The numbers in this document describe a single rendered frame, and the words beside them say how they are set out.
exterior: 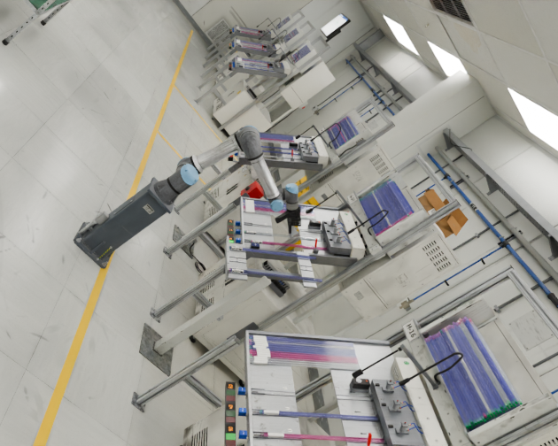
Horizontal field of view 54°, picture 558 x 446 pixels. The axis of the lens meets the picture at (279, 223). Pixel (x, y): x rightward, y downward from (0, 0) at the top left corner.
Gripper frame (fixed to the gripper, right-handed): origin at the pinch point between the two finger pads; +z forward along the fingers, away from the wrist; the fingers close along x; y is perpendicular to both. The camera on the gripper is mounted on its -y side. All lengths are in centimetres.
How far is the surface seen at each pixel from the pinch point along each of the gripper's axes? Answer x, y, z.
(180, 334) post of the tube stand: -53, -68, 30
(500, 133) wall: 255, 258, 34
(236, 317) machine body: -21, -37, 46
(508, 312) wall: 23, 171, 94
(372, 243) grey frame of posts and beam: -18, 49, -2
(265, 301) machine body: -21.0, -17.9, 34.5
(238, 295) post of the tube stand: -53, -33, 5
